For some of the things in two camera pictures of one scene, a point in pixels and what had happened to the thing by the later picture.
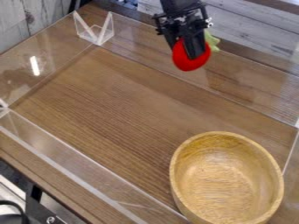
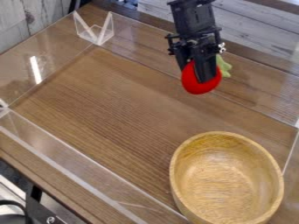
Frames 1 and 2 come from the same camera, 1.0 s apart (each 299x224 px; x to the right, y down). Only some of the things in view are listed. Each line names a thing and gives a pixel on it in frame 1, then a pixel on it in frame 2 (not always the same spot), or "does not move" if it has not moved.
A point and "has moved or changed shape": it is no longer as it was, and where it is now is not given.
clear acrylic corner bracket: [96, 34] does not move
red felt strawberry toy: [183, 62] has moved or changed shape
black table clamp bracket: [36, 213] does not move
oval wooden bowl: [227, 178] does not move
